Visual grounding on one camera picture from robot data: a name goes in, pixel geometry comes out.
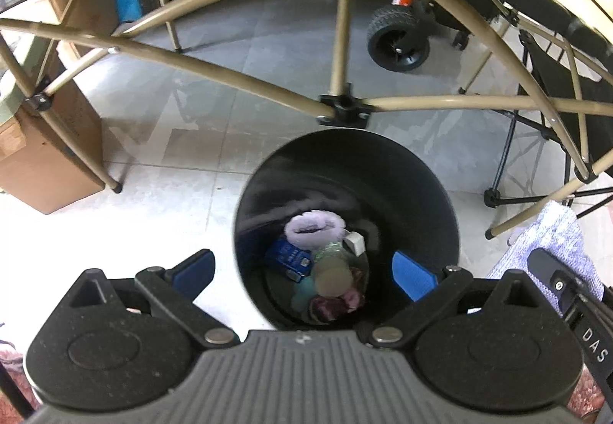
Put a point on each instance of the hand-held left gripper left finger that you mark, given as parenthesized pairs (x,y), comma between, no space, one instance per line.
(194,270)

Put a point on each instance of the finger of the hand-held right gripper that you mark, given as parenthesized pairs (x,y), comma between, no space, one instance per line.
(550,278)

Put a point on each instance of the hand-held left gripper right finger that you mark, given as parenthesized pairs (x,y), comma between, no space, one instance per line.
(412,275)

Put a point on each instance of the small white box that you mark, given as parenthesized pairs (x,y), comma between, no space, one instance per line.
(354,243)

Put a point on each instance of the beige round object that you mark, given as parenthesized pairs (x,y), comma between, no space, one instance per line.
(334,278)

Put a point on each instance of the translucent plastic bag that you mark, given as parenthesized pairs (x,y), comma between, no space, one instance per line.
(328,252)

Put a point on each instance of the dark pink fluffy cloth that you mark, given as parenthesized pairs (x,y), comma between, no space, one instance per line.
(330,307)

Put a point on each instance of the blue tissue packet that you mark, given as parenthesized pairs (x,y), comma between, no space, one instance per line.
(287,258)

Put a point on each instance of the light blue fluffy cloth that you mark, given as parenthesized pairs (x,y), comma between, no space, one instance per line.
(304,295)

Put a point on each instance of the lavender fluffy cloth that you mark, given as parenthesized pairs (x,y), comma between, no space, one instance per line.
(316,218)

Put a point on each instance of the black trash bin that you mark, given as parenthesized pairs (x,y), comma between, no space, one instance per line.
(345,165)

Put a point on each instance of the pink shaggy rug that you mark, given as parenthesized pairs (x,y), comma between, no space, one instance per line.
(586,397)

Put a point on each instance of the black folding chair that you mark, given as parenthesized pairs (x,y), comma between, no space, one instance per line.
(598,88)

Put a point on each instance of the black metal rod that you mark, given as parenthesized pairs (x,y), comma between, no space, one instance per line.
(9,385)

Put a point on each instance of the green plastic bag liner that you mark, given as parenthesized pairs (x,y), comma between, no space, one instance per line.
(9,103)

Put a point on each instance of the tall brown cardboard box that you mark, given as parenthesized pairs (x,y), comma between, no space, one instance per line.
(91,7)

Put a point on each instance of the tan folding table frame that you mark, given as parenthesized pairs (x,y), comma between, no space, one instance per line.
(345,105)

